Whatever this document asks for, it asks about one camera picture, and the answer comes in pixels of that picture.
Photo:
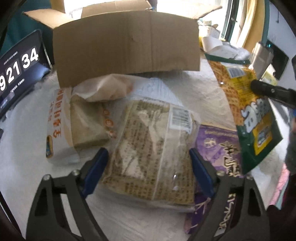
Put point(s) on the brown cardboard box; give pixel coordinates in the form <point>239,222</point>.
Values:
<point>109,40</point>

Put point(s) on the right hand in glove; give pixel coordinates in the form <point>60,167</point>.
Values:
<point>290,159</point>

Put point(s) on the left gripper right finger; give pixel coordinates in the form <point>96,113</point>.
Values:
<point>236,210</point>

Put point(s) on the yellow green noodle snack bag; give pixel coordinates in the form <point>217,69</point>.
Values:
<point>253,116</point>

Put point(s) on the pale crumpled pastry bag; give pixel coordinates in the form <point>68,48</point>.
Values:
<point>104,88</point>

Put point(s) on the grey cloth bundle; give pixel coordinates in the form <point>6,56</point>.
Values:
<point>239,53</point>

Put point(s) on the white orange bread bag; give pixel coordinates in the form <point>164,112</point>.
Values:
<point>76,128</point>

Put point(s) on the silver metal tumbler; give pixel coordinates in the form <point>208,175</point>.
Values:
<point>261,57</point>

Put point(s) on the teal curtain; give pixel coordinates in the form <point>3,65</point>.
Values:
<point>21,25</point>

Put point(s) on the black tablet clock display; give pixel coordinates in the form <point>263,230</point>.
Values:
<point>25,64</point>

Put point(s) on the purple snack bag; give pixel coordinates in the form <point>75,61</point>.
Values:
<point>221,147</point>

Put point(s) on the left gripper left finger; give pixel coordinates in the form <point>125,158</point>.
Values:
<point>59,210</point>

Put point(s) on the white electronic device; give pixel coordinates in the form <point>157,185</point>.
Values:
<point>215,47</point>

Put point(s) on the clear printed cracker packet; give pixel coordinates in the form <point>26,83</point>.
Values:
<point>150,162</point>

